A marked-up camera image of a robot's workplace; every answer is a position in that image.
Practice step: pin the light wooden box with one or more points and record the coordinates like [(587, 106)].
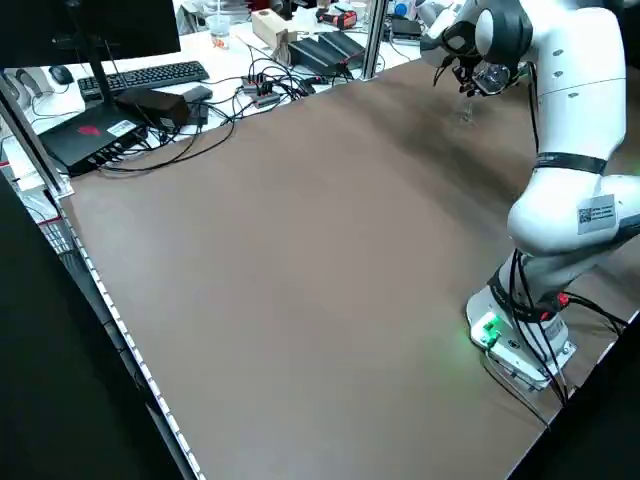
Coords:
[(267, 27)]

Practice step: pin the black computer monitor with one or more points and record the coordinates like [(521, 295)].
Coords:
[(100, 25)]

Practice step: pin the clear glass conical flask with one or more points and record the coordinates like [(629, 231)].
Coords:
[(466, 117)]

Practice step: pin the clear plastic cup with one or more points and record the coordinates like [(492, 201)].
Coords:
[(219, 32)]

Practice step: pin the white mug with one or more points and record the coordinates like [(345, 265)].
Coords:
[(358, 11)]

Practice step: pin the clear glass beaker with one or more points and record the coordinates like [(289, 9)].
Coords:
[(492, 77)]

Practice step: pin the black keyboard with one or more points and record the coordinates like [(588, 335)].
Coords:
[(145, 77)]

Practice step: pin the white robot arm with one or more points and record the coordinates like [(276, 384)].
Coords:
[(575, 125)]

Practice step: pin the aluminium frame post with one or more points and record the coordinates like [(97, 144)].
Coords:
[(374, 40), (35, 140)]

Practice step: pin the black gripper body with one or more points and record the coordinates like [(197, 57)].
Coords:
[(462, 72)]

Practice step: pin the black power brick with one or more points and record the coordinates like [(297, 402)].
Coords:
[(310, 50), (345, 45)]

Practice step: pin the grey usb hub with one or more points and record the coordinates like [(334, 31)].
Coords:
[(260, 92)]

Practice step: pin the red black tool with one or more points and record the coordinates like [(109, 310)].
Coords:
[(337, 20)]

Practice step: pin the black rectangular box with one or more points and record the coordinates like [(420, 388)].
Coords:
[(155, 107)]

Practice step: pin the black computer mouse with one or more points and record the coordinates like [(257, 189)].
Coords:
[(61, 74)]

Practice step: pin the black mini computer red logo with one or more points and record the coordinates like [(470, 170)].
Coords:
[(85, 140)]

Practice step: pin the black headphones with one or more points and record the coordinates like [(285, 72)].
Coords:
[(30, 82)]

